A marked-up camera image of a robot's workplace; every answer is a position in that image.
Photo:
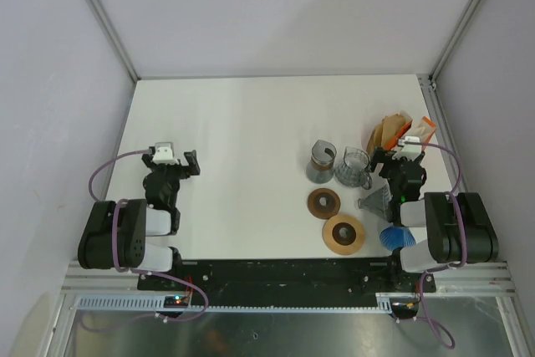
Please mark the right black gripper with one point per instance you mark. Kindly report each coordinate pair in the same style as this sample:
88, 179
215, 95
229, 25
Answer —
380, 155

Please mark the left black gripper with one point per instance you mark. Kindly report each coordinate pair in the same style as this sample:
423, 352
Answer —
191, 169

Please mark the glass server with handle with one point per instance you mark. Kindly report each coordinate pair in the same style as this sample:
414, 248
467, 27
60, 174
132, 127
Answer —
353, 169

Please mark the clear grey glass dripper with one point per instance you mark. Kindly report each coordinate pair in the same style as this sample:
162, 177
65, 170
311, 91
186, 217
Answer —
378, 203

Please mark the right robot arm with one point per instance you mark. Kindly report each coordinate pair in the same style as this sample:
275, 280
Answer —
432, 231

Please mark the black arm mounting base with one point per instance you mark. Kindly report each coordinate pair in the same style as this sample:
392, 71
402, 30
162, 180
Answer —
291, 283

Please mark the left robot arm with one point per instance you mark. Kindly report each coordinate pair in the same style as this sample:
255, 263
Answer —
116, 232

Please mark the orange white filter holder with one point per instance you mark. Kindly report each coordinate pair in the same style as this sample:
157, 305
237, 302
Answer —
397, 126

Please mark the brown paper filter stack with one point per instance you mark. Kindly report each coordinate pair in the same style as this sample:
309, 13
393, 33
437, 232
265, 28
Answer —
387, 132

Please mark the white paper filter stack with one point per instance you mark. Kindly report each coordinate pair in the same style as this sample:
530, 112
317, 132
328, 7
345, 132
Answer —
424, 130

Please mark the blue ribbed dripper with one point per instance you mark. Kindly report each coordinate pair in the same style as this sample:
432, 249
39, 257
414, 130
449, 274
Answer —
395, 237

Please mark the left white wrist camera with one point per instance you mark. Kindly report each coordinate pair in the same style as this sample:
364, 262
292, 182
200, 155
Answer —
164, 154

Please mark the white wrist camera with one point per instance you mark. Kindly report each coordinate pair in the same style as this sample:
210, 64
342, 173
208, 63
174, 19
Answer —
164, 154
408, 147

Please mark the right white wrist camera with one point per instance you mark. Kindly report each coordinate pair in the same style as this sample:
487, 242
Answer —
408, 147

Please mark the white slotted cable duct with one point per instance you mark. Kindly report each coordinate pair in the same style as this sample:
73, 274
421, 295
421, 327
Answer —
162, 303

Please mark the aluminium frame rail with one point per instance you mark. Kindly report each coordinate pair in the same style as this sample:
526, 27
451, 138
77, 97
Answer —
477, 280

